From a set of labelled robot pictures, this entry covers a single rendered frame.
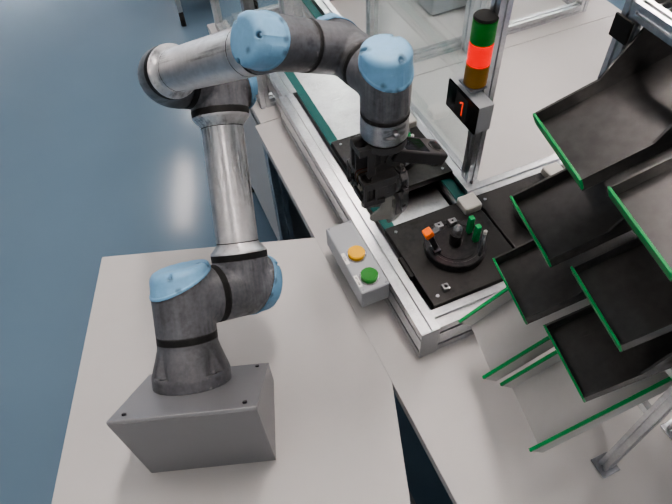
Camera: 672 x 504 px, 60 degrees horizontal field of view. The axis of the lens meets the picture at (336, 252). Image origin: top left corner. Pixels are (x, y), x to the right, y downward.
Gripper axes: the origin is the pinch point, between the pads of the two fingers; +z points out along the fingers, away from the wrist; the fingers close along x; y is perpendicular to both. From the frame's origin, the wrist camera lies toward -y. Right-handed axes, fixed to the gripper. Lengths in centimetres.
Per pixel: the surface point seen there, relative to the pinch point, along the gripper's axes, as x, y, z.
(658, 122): 25.8, -22.1, -32.7
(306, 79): -87, -15, 32
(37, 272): -132, 104, 123
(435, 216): -15.3, -20.3, 26.2
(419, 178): -28.3, -23.0, 26.2
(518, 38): -83, -92, 37
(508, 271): 17.8, -14.0, 3.6
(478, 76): -21.8, -30.7, -6.1
